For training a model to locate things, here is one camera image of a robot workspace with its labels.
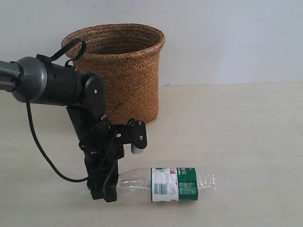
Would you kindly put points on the clear plastic bottle green label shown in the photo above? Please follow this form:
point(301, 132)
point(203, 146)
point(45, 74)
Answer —
point(164, 184)

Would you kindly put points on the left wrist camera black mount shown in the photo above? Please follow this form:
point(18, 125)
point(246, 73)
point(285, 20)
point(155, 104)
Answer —
point(133, 133)

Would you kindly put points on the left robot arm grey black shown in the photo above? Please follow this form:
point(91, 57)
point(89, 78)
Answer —
point(33, 80)

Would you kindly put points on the brown woven wicker basket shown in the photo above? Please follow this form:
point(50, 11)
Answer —
point(127, 57)

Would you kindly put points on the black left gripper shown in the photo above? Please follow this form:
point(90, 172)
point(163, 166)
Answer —
point(97, 140)

